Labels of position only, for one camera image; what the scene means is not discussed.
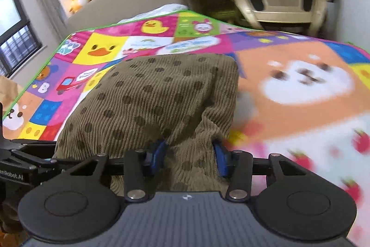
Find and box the dark framed window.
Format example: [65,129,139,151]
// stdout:
[0,0,42,77]

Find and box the white pillow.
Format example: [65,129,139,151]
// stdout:
[119,4,189,23]

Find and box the brown dotted corduroy garment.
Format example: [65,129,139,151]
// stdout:
[54,53,239,192]

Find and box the colourful cartoon play mat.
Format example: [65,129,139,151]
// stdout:
[3,11,369,246]

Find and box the brown paper bag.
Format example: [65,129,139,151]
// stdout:
[0,75,23,113]

